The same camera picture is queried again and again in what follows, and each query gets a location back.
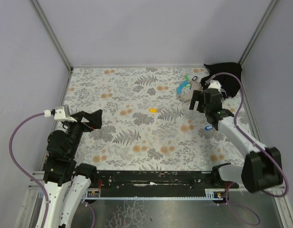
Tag left aluminium frame post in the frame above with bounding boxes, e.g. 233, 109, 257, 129
29, 0, 73, 72

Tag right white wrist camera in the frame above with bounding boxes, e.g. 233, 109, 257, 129
208, 80, 222, 91

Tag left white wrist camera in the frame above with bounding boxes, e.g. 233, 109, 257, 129
44, 105, 72, 122

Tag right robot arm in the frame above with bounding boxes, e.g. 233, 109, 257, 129
189, 88, 288, 193

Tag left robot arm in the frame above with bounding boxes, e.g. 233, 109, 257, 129
37, 105, 103, 228

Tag blue keyring handle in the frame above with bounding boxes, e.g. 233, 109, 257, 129
176, 81, 190, 95

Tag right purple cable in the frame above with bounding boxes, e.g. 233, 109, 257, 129
209, 72, 290, 225

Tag white cable duct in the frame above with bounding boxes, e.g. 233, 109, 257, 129
82, 190, 225, 201

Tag black cloth bag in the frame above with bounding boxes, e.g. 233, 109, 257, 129
200, 62, 242, 99

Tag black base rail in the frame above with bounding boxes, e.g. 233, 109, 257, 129
90, 169, 230, 197

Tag floral table mat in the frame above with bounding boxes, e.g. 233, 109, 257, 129
64, 67, 244, 171

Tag yellow key tag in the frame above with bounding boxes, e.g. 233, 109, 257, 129
149, 108, 157, 113

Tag aluminium frame post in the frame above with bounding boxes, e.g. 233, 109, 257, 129
238, 0, 280, 65
29, 0, 73, 72

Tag right aluminium frame post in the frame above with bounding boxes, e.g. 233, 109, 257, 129
238, 0, 280, 65

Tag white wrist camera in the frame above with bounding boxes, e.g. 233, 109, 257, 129
44, 105, 72, 122
208, 80, 222, 91

